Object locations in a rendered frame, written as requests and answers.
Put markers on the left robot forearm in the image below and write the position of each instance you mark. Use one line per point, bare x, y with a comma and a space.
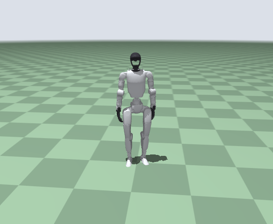
152, 100

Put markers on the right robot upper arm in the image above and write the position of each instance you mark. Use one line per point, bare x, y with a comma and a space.
121, 82

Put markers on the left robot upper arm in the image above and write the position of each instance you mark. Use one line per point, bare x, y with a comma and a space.
150, 81

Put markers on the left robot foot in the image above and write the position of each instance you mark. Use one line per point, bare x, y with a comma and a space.
144, 160

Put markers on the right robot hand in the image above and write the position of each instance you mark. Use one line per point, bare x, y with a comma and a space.
118, 114

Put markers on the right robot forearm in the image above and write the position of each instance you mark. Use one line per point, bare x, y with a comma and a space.
119, 101

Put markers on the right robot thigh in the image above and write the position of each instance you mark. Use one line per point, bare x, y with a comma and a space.
127, 122

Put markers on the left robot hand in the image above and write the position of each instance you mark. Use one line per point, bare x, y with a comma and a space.
153, 111

